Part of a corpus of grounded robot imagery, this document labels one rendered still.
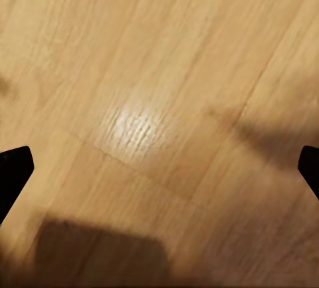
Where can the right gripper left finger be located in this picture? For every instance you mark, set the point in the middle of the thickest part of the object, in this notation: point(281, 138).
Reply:
point(16, 167)

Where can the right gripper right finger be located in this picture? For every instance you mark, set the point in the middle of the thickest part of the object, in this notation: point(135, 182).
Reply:
point(308, 165)

